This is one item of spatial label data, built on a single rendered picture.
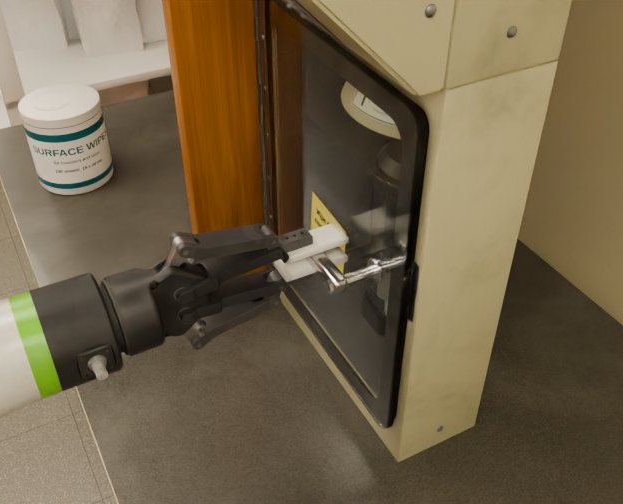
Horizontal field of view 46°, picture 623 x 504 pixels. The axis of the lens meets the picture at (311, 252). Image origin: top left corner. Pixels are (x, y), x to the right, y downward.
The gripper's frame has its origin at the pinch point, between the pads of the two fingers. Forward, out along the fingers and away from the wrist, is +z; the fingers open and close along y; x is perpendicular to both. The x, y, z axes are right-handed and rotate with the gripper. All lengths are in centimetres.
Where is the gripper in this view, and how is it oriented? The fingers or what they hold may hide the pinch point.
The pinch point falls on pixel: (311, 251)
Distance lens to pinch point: 72.8
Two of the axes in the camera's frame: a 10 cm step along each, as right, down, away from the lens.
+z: 8.8, -3.0, 3.6
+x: -4.7, -5.6, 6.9
